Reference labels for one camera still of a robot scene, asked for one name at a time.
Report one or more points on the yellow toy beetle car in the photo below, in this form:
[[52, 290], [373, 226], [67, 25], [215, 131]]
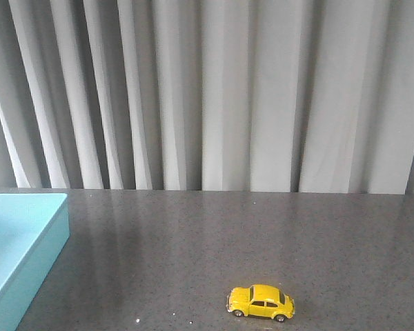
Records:
[[260, 300]]

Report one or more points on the grey pleated curtain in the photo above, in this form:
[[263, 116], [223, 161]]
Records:
[[265, 96]]

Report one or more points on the light blue storage box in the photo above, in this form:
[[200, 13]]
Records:
[[33, 230]]

